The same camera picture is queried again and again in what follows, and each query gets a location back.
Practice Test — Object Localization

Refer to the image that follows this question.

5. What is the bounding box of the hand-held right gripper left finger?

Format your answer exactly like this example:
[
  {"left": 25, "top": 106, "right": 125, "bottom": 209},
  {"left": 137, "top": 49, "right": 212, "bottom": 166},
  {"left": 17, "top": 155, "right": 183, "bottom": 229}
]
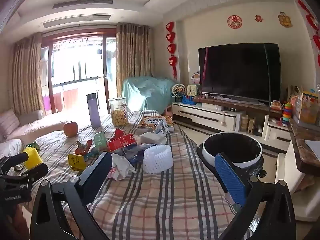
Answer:
[{"left": 30, "top": 151, "right": 113, "bottom": 240}]

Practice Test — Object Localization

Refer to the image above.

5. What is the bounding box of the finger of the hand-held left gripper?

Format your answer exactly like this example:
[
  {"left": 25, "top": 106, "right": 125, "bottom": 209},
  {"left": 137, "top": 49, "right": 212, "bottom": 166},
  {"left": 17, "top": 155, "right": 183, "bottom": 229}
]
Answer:
[
  {"left": 0, "top": 164, "right": 48, "bottom": 193},
  {"left": 0, "top": 152, "right": 29, "bottom": 172}
]

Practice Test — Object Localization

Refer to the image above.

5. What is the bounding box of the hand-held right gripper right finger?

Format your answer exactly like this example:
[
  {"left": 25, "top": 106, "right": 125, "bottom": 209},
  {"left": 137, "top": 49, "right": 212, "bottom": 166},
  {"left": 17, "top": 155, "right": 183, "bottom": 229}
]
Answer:
[{"left": 214, "top": 152, "right": 297, "bottom": 240}]

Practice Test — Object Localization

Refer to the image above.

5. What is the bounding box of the white plastic bag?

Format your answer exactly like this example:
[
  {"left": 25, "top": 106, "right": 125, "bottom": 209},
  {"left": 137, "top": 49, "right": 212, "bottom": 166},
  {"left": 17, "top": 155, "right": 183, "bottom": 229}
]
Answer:
[{"left": 105, "top": 153, "right": 137, "bottom": 182}]

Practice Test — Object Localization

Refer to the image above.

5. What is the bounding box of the yellow paper box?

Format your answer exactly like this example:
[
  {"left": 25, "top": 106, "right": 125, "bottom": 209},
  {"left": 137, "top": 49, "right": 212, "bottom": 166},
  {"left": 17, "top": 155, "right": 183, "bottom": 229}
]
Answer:
[{"left": 68, "top": 153, "right": 88, "bottom": 172}]

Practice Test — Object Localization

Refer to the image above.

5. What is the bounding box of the trash bin with black liner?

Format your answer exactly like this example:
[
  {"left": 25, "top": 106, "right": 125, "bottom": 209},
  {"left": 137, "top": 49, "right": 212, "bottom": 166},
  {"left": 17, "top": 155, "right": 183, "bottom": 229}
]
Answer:
[{"left": 197, "top": 133, "right": 267, "bottom": 180}]

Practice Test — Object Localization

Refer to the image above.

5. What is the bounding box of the orange teal cardboard piece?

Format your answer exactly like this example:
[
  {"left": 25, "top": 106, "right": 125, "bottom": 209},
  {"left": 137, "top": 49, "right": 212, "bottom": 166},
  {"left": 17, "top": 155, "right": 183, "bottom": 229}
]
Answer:
[{"left": 75, "top": 140, "right": 99, "bottom": 162}]

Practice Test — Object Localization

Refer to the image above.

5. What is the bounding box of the green carton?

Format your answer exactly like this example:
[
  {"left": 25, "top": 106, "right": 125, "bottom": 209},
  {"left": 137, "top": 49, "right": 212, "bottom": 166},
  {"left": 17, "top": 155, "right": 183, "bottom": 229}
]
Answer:
[{"left": 94, "top": 132, "right": 108, "bottom": 154}]

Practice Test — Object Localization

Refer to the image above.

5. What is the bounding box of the red white milk carton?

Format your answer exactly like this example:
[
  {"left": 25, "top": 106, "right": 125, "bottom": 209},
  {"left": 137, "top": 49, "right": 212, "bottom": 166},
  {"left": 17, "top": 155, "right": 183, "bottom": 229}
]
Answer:
[{"left": 107, "top": 133, "right": 137, "bottom": 153}]

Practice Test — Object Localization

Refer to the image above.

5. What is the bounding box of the red snack packet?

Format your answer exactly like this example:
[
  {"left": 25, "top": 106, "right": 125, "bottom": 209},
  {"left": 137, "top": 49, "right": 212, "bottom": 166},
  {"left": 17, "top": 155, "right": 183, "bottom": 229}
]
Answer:
[{"left": 110, "top": 129, "right": 125, "bottom": 140}]

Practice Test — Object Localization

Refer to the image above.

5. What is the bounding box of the white foam fruit net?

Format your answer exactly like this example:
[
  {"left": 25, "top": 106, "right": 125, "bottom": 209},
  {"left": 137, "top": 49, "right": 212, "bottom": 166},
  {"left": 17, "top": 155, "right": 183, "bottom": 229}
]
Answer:
[{"left": 143, "top": 144, "right": 173, "bottom": 174}]

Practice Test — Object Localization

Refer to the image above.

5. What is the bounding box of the white foam block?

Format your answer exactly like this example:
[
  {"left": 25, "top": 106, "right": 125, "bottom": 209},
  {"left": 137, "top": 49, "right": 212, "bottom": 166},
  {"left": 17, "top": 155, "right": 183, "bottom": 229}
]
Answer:
[{"left": 140, "top": 132, "right": 167, "bottom": 145}]

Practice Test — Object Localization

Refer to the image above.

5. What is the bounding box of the blue white packet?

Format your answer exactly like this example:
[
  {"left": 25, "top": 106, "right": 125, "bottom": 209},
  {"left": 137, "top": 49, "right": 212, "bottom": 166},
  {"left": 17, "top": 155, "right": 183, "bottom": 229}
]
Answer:
[{"left": 151, "top": 119, "right": 170, "bottom": 137}]

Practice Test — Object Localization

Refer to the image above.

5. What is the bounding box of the pink sofa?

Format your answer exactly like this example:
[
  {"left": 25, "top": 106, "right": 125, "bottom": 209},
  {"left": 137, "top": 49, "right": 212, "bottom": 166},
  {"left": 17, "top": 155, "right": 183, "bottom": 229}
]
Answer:
[{"left": 0, "top": 109, "right": 68, "bottom": 160}]

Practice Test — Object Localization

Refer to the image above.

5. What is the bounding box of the red apple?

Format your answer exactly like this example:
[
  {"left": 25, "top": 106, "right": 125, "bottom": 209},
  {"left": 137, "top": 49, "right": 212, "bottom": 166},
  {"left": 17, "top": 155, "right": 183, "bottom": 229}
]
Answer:
[{"left": 63, "top": 121, "right": 79, "bottom": 138}]

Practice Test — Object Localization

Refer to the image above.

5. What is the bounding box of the purple thermos bottle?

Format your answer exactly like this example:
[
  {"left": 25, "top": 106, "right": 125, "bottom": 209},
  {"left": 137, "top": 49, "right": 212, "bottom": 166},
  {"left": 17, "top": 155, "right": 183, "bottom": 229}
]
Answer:
[{"left": 86, "top": 93, "right": 102, "bottom": 128}]

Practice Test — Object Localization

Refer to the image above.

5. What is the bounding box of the clear cookie jar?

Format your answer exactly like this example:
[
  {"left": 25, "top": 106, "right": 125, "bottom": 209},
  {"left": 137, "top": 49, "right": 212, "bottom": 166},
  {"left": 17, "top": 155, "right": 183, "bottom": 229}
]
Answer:
[{"left": 108, "top": 97, "right": 129, "bottom": 127}]

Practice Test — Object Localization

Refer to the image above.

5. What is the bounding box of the white television cabinet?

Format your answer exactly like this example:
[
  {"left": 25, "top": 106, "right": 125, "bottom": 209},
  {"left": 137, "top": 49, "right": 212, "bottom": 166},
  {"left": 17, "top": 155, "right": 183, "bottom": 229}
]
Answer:
[{"left": 172, "top": 96, "right": 292, "bottom": 152}]

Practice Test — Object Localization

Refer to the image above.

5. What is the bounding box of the colourful children's book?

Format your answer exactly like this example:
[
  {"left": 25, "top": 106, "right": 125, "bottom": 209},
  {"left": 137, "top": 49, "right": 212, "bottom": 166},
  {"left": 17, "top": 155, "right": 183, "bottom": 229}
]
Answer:
[{"left": 137, "top": 115, "right": 175, "bottom": 132}]

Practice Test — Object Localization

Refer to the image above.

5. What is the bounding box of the white side cabinet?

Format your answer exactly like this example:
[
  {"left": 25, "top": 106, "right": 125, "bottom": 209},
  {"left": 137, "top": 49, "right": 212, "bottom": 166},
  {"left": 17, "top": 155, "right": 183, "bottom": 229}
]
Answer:
[{"left": 275, "top": 140, "right": 320, "bottom": 222}]

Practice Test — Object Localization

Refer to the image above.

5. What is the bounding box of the brown marble counter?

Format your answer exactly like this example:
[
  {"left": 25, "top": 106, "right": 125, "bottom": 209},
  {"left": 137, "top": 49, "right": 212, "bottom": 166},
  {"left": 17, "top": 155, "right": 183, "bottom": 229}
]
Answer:
[{"left": 287, "top": 120, "right": 320, "bottom": 175}]

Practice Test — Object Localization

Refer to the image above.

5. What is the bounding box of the beige patterned curtain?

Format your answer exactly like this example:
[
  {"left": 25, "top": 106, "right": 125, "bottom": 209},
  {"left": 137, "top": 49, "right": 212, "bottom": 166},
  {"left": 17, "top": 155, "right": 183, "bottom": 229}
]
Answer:
[
  {"left": 115, "top": 23, "right": 153, "bottom": 110},
  {"left": 11, "top": 32, "right": 47, "bottom": 117}
]

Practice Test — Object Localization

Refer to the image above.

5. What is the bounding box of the blue toy box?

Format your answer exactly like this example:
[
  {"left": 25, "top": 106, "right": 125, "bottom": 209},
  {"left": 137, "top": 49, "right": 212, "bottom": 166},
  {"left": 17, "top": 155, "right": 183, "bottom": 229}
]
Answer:
[{"left": 181, "top": 95, "right": 198, "bottom": 105}]

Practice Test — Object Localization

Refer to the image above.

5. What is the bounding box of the white paper sheet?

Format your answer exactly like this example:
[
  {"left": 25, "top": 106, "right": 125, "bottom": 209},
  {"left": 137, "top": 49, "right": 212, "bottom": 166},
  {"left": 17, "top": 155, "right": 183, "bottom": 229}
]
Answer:
[{"left": 305, "top": 139, "right": 320, "bottom": 160}]

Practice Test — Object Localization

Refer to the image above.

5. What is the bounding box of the teal cloth covered armchair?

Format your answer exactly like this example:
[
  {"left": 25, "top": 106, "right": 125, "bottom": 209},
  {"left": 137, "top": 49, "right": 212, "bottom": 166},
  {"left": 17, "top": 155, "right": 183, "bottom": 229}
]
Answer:
[{"left": 122, "top": 76, "right": 177, "bottom": 112}]

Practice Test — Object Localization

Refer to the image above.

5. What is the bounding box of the ferris wheel toy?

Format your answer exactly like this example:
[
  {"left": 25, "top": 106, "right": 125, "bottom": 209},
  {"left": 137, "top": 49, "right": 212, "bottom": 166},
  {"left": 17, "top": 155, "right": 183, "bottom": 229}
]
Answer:
[{"left": 171, "top": 83, "right": 187, "bottom": 103}]

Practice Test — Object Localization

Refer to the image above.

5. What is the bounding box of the colourful picture box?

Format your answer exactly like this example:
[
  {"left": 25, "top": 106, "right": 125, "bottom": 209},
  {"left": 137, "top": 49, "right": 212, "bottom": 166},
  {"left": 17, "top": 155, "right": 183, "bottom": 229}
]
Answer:
[{"left": 294, "top": 87, "right": 320, "bottom": 128}]

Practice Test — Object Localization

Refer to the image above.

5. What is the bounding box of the colourful house-shaped card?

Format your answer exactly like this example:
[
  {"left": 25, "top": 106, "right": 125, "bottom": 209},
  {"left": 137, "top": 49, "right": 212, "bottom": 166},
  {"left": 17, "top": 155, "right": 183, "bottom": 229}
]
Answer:
[{"left": 190, "top": 71, "right": 201, "bottom": 85}]

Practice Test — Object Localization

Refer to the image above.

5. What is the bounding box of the black flat television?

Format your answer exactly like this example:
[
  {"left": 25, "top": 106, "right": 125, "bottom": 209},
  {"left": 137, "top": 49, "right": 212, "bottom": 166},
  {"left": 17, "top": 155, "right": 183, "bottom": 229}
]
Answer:
[{"left": 198, "top": 43, "right": 282, "bottom": 105}]

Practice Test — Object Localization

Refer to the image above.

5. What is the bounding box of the pink stick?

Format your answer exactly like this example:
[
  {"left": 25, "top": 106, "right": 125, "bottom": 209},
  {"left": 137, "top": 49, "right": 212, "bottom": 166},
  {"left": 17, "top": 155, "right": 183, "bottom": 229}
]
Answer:
[{"left": 202, "top": 47, "right": 209, "bottom": 80}]

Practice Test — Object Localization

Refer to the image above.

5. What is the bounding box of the long ceiling air vent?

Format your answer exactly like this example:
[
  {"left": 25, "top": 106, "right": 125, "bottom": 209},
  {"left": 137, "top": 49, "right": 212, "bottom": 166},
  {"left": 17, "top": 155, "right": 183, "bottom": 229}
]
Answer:
[{"left": 52, "top": 0, "right": 113, "bottom": 9}]

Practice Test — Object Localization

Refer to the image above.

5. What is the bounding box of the rainbow stacking ring toy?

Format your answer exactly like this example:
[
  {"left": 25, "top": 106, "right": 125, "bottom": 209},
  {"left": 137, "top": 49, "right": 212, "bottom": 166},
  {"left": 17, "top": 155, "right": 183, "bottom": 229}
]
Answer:
[{"left": 282, "top": 102, "right": 293, "bottom": 127}]

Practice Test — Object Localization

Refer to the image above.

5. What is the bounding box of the brown balcony door frame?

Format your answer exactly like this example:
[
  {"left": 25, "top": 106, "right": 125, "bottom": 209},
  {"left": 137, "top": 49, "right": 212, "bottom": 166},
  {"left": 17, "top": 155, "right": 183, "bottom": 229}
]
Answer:
[{"left": 41, "top": 29, "right": 118, "bottom": 115}]

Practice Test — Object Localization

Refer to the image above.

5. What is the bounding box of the red heart string decoration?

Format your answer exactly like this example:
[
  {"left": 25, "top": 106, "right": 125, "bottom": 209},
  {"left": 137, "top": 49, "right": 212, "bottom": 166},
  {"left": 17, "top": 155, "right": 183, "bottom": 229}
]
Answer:
[
  {"left": 297, "top": 0, "right": 320, "bottom": 68},
  {"left": 166, "top": 21, "right": 178, "bottom": 79}
]

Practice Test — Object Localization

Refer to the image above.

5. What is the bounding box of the round red wall decal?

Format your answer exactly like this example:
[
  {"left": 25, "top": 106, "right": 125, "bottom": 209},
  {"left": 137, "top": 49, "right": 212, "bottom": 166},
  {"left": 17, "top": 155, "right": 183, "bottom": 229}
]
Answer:
[{"left": 227, "top": 15, "right": 242, "bottom": 28}]

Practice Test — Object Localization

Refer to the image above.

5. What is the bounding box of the golden figure wall decal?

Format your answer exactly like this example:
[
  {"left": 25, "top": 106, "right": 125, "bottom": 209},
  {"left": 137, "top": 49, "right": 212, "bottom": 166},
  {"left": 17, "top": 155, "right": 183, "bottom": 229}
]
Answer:
[{"left": 278, "top": 12, "right": 293, "bottom": 28}]

